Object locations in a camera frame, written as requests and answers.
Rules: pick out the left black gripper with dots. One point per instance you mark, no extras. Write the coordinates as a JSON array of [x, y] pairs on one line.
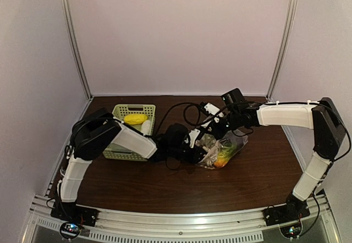
[[196, 153]]

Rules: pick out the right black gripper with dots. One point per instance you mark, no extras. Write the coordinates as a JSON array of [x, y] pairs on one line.
[[214, 127]]

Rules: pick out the white fake potato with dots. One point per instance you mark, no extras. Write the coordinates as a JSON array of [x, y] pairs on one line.
[[146, 127]]

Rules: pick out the clear zip top bag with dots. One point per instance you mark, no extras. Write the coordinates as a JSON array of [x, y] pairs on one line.
[[227, 147]]

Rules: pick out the yellow fake banana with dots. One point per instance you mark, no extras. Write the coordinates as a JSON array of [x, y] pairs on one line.
[[135, 119]]

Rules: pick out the green plastic basket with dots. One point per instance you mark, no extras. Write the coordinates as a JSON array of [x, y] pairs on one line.
[[131, 144]]

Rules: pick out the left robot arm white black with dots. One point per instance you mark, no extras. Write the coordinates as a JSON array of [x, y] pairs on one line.
[[93, 134]]

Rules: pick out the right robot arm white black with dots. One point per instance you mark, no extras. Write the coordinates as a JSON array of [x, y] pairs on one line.
[[320, 116]]

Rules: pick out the orange fake fruit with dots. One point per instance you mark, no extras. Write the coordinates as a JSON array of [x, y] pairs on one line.
[[220, 163]]

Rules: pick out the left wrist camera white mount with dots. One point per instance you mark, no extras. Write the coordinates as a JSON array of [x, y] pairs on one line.
[[192, 137]]

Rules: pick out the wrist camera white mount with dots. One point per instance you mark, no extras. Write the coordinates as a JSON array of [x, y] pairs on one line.
[[192, 137], [209, 108]]

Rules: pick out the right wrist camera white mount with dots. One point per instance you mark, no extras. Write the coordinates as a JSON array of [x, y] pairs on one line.
[[209, 108]]

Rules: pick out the aluminium front rail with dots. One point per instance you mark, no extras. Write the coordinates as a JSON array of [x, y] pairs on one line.
[[120, 226]]

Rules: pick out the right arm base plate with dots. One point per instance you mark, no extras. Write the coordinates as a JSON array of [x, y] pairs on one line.
[[285, 213]]

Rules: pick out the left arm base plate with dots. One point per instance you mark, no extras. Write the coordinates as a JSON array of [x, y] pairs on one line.
[[76, 214]]

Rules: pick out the right aluminium frame post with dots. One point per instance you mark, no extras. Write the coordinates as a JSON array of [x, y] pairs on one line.
[[288, 24]]

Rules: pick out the aluminium frame post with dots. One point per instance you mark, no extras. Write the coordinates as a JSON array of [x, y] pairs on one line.
[[75, 48], [288, 24]]

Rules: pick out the left aluminium frame post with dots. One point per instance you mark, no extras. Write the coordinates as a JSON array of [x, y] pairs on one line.
[[75, 48]]

